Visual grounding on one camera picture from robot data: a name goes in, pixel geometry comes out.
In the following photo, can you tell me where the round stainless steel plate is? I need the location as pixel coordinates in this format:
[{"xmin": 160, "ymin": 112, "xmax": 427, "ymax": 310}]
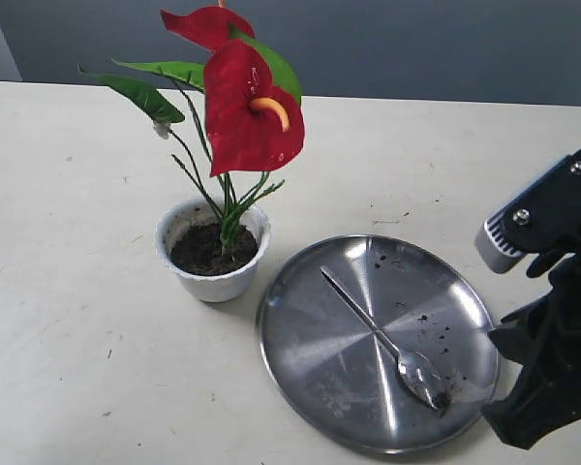
[{"xmin": 258, "ymin": 235, "xmax": 500, "ymax": 454}]

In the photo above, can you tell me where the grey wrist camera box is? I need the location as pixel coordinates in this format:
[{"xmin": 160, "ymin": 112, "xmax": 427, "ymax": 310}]
[{"xmin": 474, "ymin": 149, "xmax": 581, "ymax": 278}]

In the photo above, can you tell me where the small metal spoon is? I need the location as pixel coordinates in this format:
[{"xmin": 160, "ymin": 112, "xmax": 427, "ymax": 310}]
[{"xmin": 320, "ymin": 265, "xmax": 451, "ymax": 416}]

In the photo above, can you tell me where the artificial red anthurium plant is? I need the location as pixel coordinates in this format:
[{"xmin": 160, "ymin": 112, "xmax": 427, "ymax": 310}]
[{"xmin": 76, "ymin": 0, "xmax": 306, "ymax": 258}]

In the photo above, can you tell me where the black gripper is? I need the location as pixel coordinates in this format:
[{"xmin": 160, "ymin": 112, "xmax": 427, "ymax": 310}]
[{"xmin": 481, "ymin": 254, "xmax": 581, "ymax": 450}]

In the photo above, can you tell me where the white scalloped plastic pot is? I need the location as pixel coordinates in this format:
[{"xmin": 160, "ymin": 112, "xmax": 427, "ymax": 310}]
[{"xmin": 154, "ymin": 197, "xmax": 271, "ymax": 303}]

